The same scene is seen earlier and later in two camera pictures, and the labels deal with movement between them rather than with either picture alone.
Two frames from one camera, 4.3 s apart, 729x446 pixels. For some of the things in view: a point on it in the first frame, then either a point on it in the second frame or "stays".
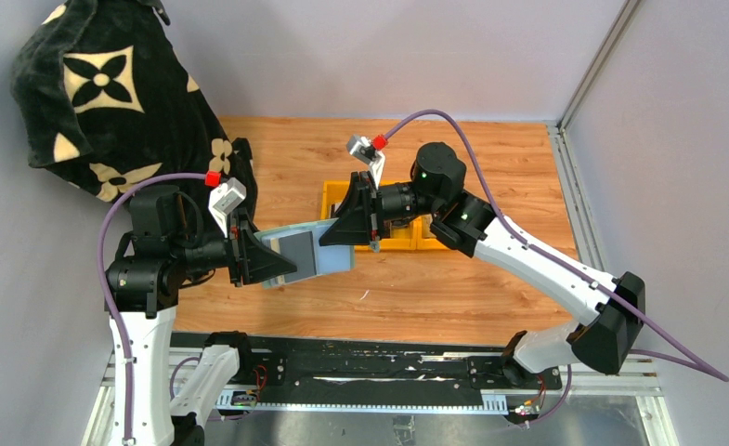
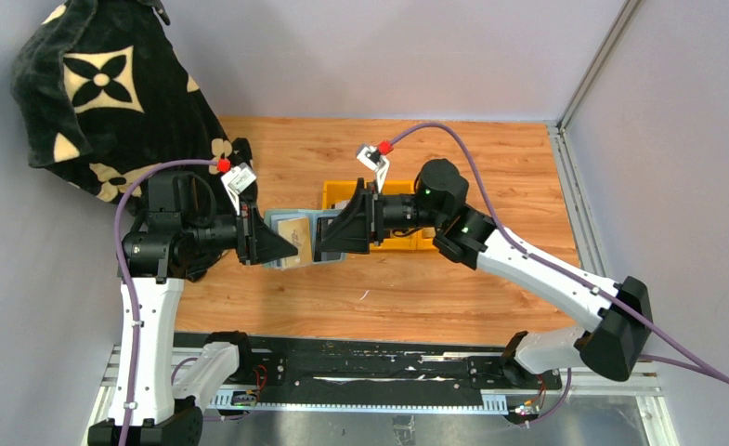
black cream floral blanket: [105, 98] stays
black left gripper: [237, 250] -> [243, 236]
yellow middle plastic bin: [403, 237] stays
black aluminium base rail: [383, 373] stays
